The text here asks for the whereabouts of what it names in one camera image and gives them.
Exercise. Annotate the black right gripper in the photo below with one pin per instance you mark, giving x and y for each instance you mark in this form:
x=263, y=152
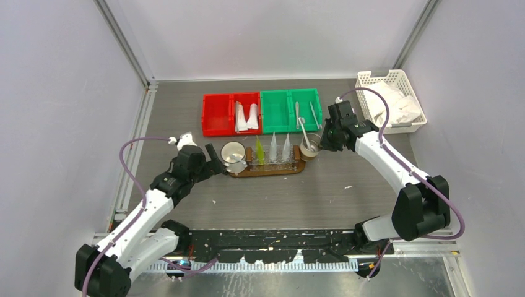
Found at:
x=325, y=144

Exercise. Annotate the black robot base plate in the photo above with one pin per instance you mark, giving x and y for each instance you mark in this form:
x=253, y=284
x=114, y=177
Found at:
x=275, y=246

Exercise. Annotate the lime green toothpaste tube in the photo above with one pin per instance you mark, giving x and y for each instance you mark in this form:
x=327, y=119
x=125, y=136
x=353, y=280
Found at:
x=260, y=152

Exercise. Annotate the grey toothpaste tube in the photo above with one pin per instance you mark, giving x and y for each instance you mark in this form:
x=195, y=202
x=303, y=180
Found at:
x=286, y=150

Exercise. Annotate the white toothpaste tube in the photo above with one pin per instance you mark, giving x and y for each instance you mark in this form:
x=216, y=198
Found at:
x=240, y=120
x=273, y=146
x=252, y=122

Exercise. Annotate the shiny metal cup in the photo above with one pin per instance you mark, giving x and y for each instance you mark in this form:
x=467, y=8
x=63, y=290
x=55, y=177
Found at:
x=315, y=140

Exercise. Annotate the white crumpled cloth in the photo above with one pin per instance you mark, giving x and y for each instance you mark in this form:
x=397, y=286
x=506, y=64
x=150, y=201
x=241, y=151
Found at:
x=402, y=108

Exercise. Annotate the white enamel mug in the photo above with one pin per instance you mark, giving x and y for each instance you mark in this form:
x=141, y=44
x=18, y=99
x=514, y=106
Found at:
x=239, y=150

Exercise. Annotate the red plastic bin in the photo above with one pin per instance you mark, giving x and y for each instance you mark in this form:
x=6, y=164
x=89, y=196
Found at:
x=246, y=99
x=217, y=115

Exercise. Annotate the green plastic bin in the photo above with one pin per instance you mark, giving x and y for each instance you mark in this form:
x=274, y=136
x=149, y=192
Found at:
x=304, y=96
x=275, y=111

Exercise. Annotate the clear acrylic wooden rack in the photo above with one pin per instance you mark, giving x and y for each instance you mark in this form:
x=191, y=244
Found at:
x=294, y=153

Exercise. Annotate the brown oval wooden tray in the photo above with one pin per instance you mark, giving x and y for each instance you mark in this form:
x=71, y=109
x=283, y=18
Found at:
x=254, y=169

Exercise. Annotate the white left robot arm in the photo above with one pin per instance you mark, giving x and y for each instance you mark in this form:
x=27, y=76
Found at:
x=109, y=267

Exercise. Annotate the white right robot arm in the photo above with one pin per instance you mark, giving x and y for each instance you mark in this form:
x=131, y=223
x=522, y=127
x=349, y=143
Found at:
x=420, y=207

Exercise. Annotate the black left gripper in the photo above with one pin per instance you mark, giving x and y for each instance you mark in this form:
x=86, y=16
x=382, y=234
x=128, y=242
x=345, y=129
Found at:
x=212, y=167

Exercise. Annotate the white perforated plastic basket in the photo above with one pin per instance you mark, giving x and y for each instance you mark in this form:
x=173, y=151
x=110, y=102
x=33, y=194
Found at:
x=397, y=78

